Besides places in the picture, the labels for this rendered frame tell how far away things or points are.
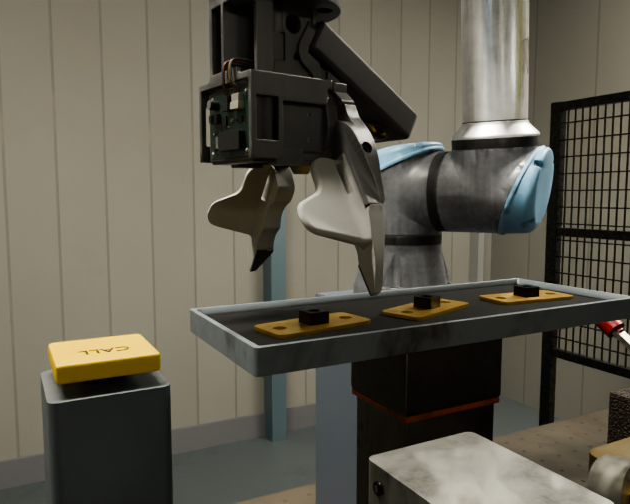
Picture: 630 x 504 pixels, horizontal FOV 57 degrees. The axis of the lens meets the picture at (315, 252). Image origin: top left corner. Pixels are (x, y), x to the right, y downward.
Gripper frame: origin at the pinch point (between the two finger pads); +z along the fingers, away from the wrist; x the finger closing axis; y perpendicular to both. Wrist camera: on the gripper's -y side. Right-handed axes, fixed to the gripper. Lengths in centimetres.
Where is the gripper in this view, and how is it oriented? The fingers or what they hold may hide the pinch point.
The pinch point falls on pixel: (313, 282)
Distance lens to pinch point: 42.6
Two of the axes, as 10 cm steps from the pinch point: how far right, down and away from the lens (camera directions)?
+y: -8.0, 0.6, -5.9
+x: 6.0, 0.8, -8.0
